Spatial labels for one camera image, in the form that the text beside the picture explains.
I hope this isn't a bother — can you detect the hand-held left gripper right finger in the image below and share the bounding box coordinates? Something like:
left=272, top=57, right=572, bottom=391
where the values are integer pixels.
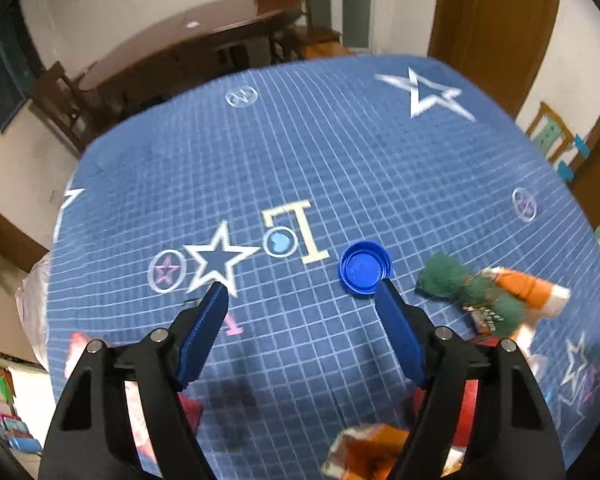
left=374, top=277, right=567, bottom=480

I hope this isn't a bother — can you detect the dark round wooden table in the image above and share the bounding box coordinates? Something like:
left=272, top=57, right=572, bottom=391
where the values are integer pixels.
left=77, top=0, right=303, bottom=111

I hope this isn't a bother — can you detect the large white plastic bag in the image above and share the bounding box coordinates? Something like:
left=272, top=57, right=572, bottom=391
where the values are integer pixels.
left=15, top=252, right=53, bottom=366

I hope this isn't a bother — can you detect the orange white snack packet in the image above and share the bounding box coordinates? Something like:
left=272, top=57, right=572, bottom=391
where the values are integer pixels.
left=320, top=422, right=468, bottom=480
left=480, top=266, right=571, bottom=356

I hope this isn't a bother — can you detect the brown wooden door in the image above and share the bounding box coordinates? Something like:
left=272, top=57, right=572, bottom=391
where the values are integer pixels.
left=427, top=0, right=563, bottom=116

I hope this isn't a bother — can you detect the green fuzzy scrap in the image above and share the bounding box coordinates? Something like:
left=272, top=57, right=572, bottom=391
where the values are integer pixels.
left=416, top=252, right=527, bottom=338

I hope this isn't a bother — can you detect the white frosted glass door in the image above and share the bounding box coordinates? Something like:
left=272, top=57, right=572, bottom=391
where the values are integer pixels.
left=305, top=0, right=376, bottom=53

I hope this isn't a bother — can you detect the small light wooden chair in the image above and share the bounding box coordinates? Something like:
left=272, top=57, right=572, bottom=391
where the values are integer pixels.
left=526, top=101, right=576, bottom=161

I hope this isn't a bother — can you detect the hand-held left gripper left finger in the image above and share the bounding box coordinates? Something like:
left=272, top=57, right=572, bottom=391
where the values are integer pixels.
left=39, top=281, right=230, bottom=480

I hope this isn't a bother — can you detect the blue plastic bottle cap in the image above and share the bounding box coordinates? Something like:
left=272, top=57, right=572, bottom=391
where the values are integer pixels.
left=340, top=241, right=393, bottom=297

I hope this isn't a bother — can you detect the dark window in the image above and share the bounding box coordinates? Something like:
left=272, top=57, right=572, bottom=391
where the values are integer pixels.
left=0, top=0, right=46, bottom=133

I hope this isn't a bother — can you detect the pink snack packet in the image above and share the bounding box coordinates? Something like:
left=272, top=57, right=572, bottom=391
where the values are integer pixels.
left=64, top=332, right=204, bottom=466

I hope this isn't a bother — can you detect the blue star-print tablecloth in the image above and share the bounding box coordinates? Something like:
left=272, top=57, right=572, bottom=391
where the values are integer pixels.
left=45, top=55, right=600, bottom=480

